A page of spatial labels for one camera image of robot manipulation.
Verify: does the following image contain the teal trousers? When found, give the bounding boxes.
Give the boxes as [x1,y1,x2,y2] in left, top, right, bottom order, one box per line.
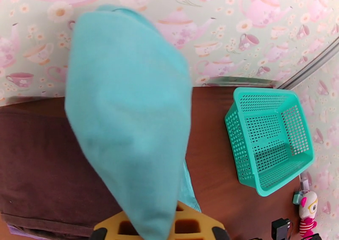
[64,4,203,240]

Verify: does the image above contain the teal plastic mesh basket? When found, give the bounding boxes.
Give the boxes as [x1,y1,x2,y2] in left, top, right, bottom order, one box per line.
[224,87,315,197]

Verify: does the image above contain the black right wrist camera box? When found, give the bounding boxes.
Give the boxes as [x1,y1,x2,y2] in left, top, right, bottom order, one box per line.
[271,218,295,240]

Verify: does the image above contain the brown folded trousers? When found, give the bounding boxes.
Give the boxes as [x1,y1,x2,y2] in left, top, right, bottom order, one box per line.
[0,106,125,240]

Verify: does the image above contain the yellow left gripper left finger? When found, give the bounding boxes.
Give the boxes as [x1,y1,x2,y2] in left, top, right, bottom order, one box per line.
[92,212,142,240]

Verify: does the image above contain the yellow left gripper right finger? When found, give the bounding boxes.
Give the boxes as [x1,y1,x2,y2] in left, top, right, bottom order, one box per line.
[173,201,231,240]

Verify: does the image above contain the aluminium frame corner post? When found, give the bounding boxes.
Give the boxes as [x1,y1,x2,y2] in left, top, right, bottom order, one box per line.
[280,36,339,90]

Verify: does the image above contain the pink striped doll toy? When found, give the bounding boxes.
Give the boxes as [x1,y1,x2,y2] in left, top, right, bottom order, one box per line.
[298,190,319,239]

